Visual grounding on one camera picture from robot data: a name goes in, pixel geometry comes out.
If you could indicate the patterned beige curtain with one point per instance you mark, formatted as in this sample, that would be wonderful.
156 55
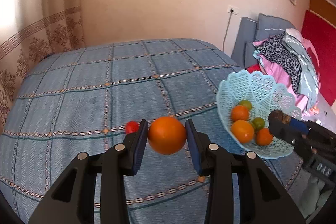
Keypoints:
39 43

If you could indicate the red tomato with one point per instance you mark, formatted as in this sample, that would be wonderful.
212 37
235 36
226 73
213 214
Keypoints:
132 127

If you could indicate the dark brown avocado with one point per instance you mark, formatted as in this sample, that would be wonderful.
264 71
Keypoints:
278 116

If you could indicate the grey pillow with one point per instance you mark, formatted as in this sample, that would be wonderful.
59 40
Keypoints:
245 35
270 24

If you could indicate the light blue lattice basket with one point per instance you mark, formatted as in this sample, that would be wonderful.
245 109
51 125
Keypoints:
262 90

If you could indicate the light teal garment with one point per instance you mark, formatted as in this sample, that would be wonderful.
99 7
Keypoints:
302 56

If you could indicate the blue checked bed cover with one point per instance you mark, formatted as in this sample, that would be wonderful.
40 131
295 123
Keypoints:
78 82

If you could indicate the white wall socket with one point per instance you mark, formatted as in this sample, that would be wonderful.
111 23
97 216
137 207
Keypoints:
233 10

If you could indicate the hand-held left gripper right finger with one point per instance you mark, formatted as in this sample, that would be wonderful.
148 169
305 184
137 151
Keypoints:
193 145

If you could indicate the large light orange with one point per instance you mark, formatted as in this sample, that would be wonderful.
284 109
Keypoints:
242 131

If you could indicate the deep orange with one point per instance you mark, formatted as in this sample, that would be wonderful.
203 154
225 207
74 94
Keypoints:
239 113
167 136

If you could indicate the small orange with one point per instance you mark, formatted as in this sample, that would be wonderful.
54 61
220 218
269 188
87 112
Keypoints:
263 137

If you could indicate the orange panel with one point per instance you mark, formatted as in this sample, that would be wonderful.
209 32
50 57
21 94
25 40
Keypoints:
323 5

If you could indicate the green round fruit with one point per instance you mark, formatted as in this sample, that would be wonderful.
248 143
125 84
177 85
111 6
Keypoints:
246 103
258 123

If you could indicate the red cloth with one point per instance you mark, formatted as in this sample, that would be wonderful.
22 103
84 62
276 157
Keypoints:
253 68

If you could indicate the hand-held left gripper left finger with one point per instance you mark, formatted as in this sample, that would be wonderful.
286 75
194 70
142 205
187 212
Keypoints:
140 145

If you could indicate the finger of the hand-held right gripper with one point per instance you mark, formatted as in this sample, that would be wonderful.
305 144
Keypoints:
282 131
299 125

